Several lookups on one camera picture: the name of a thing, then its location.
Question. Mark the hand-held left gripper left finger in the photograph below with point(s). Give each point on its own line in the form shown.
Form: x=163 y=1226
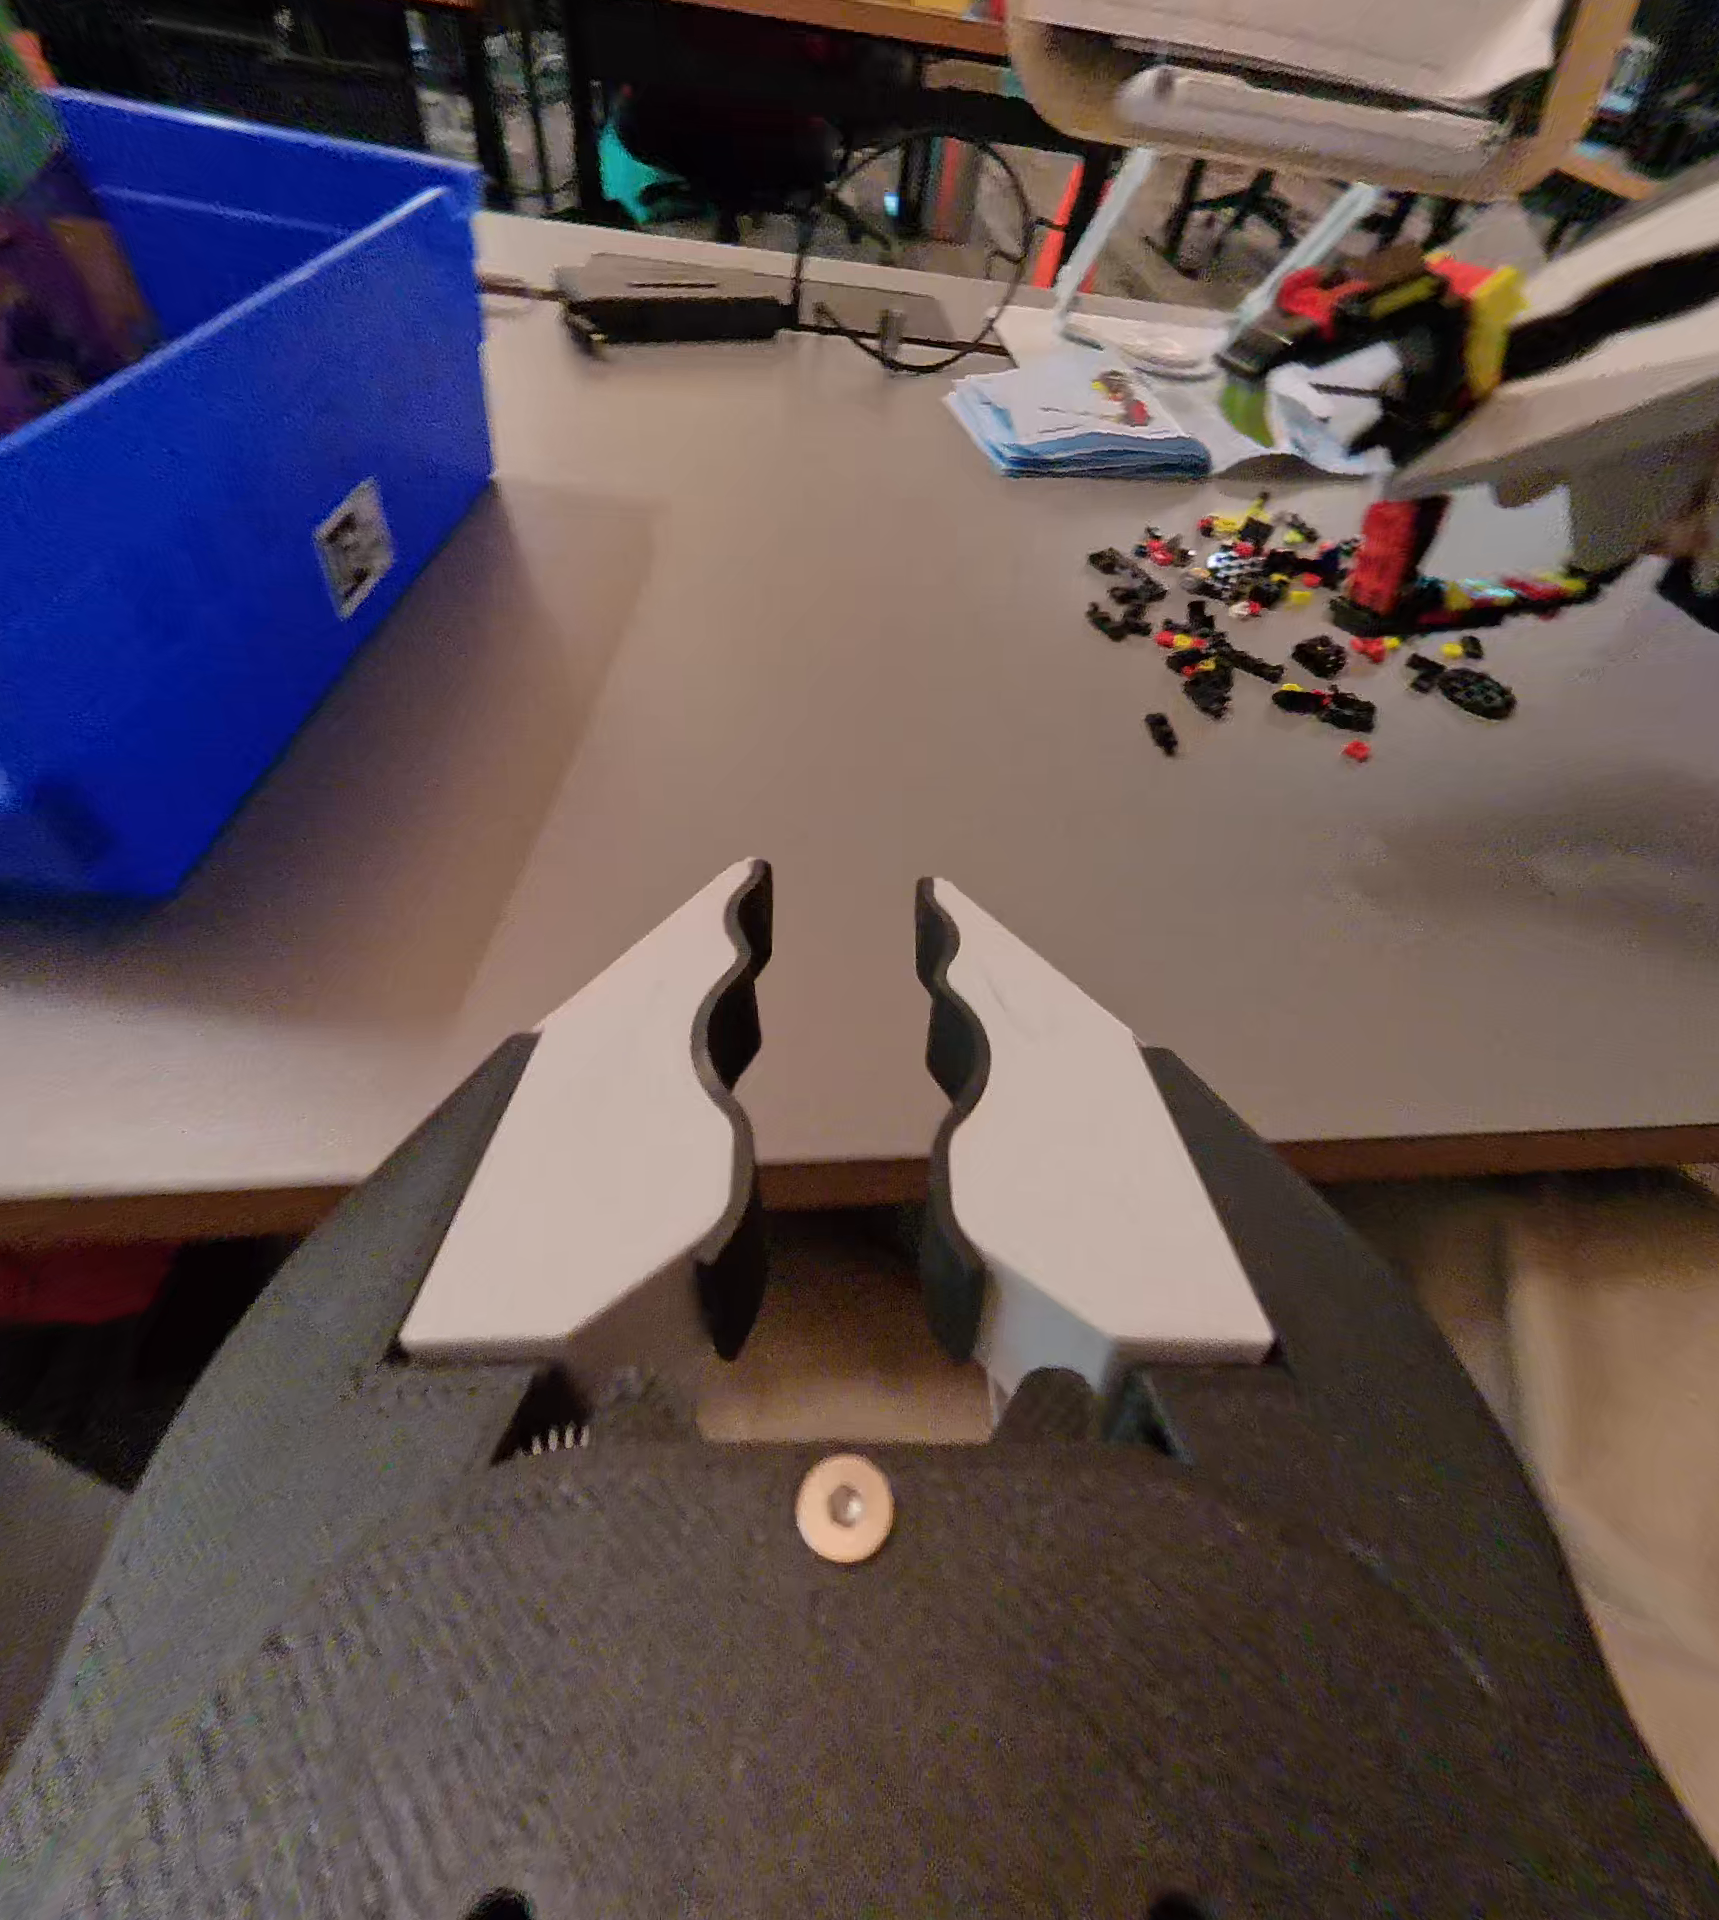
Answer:
x=589 y=1184

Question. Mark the black square lego brick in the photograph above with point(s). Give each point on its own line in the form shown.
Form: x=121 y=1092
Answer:
x=1317 y=656

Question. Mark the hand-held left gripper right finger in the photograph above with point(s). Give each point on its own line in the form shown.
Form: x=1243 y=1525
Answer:
x=1083 y=1200

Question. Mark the lego instruction booklet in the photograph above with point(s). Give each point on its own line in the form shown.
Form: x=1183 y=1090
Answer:
x=1083 y=434

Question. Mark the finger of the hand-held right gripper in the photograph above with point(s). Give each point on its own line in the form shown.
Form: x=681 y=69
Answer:
x=1623 y=404
x=1699 y=224

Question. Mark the black round lego plate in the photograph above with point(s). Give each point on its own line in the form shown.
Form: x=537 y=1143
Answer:
x=1477 y=694

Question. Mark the pile of lego pieces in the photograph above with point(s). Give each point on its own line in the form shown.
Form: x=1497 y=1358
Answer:
x=1203 y=683

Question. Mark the black power adapter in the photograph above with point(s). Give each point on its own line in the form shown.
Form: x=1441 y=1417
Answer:
x=679 y=309

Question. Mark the teal object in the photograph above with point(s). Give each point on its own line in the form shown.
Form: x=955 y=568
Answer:
x=641 y=172

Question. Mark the red yellow black lego snake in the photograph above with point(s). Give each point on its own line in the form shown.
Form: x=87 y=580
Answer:
x=1383 y=562

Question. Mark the flat metal base plate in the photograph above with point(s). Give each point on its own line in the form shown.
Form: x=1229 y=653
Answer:
x=933 y=314

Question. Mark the person's beige pants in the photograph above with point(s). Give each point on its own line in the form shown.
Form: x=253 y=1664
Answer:
x=1669 y=1424

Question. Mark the black office chair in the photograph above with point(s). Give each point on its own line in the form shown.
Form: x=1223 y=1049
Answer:
x=739 y=134

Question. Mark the blue plastic bin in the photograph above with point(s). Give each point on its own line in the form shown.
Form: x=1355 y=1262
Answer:
x=197 y=601

